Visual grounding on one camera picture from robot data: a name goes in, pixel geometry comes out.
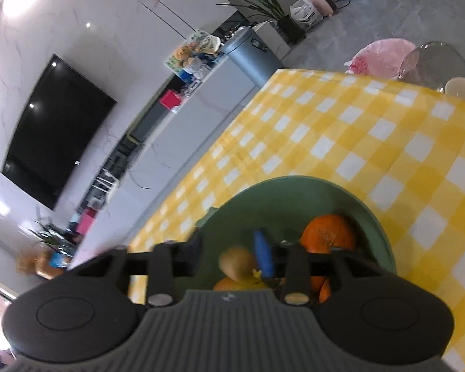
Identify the black wall television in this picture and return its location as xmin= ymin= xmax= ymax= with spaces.
xmin=1 ymin=54 xmax=117 ymax=210

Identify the pink plastic bag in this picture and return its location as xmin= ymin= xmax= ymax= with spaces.
xmin=345 ymin=38 xmax=417 ymax=82

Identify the small olive-brown fruit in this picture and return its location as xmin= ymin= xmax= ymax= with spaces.
xmin=219 ymin=246 xmax=258 ymax=281

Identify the leafy plant in vase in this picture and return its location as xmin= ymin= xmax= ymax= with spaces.
xmin=29 ymin=205 xmax=76 ymax=254

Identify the blue-grey trash can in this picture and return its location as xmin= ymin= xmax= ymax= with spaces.
xmin=222 ymin=27 xmax=284 ymax=86

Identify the pile of toys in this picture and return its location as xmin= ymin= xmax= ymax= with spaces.
xmin=163 ymin=29 xmax=222 ymax=84

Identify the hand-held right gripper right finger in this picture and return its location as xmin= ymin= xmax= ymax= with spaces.
xmin=254 ymin=228 xmax=393 ymax=306

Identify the orange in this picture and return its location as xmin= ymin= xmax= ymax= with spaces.
xmin=212 ymin=277 xmax=243 ymax=292
xmin=299 ymin=214 xmax=358 ymax=254
xmin=310 ymin=275 xmax=334 ymax=303

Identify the pink box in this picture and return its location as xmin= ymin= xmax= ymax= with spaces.
xmin=75 ymin=208 xmax=97 ymax=235

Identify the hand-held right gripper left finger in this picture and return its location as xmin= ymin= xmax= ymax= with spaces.
xmin=97 ymin=232 xmax=204 ymax=307

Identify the long-leaved potted plant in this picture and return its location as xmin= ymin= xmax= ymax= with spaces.
xmin=217 ymin=0 xmax=308 ymax=45

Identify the long grey sideboard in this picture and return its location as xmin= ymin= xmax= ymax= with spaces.
xmin=68 ymin=58 xmax=264 ymax=272

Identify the red box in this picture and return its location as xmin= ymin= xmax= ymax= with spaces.
xmin=159 ymin=89 xmax=184 ymax=111

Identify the yellow checked tablecloth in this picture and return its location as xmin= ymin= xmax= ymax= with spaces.
xmin=128 ymin=69 xmax=465 ymax=372

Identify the yellow fruit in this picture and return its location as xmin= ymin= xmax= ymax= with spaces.
xmin=232 ymin=267 xmax=283 ymax=291

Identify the white plastic bag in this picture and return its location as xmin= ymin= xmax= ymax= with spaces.
xmin=290 ymin=0 xmax=323 ymax=32

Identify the green bowl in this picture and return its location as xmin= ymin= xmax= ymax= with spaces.
xmin=196 ymin=175 xmax=398 ymax=305

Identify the pink small appliance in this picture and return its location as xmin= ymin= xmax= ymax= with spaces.
xmin=308 ymin=0 xmax=339 ymax=18

